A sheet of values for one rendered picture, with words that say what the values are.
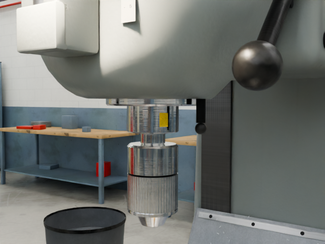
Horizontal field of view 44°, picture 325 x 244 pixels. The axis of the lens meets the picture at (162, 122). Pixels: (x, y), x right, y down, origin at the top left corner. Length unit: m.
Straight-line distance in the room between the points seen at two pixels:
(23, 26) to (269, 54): 0.16
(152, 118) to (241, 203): 0.43
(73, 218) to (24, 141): 4.98
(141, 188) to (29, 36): 0.16
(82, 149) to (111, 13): 6.19
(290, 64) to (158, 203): 0.19
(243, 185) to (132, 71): 0.49
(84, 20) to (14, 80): 7.48
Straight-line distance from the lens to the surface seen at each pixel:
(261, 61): 0.23
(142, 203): 0.36
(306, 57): 0.42
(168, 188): 0.36
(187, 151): 5.25
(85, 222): 2.68
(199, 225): 0.78
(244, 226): 0.74
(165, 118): 0.35
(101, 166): 5.13
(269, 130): 0.71
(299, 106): 0.69
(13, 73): 7.78
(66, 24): 0.27
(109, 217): 2.62
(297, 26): 0.42
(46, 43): 0.27
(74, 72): 0.31
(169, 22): 0.27
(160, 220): 0.37
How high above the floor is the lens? 1.31
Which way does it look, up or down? 3 degrees down
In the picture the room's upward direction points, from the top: straight up
